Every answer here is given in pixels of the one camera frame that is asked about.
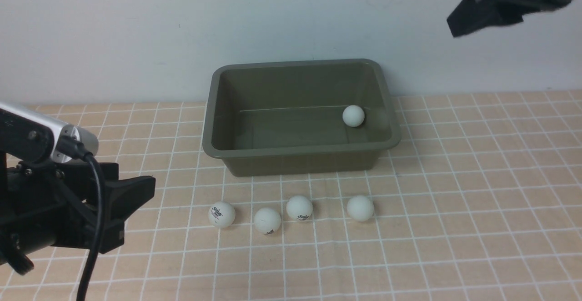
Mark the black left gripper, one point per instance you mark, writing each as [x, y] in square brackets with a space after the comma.
[46, 205]

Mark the white ball logo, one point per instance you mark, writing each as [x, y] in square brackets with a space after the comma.
[353, 116]

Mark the white ball with logo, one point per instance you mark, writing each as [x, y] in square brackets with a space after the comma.
[299, 208]

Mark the olive green plastic bin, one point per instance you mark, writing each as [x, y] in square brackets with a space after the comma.
[285, 118]

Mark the peach checkered tablecloth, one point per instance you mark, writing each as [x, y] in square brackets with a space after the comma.
[481, 201]

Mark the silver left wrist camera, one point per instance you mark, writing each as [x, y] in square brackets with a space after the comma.
[33, 137]

